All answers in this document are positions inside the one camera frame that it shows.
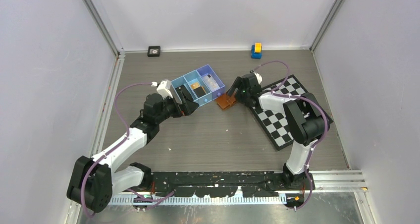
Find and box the black white checkerboard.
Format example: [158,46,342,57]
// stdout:
[250,74,333,151]

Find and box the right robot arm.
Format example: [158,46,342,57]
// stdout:
[226,71,330,190]

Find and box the blue three-compartment organizer box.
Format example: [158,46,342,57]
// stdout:
[171,65,225,107]

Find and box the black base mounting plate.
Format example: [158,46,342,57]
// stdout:
[132,171,315,198]

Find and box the blue yellow toy block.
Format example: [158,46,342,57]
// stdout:
[251,43,262,59]

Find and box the white item in box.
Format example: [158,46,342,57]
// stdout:
[202,74,220,92]

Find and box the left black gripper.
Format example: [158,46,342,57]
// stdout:
[156,91,198,124]

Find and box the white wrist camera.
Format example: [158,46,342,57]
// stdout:
[250,70,263,84]
[157,79,173,99]

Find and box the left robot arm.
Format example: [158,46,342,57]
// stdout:
[66,86,200,217]

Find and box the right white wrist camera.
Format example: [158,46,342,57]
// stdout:
[250,70,263,84]

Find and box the small black square object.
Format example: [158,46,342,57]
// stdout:
[147,46,161,57]

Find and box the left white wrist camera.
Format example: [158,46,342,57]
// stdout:
[157,79,173,99]

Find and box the black item in box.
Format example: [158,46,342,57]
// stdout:
[175,85,191,99]

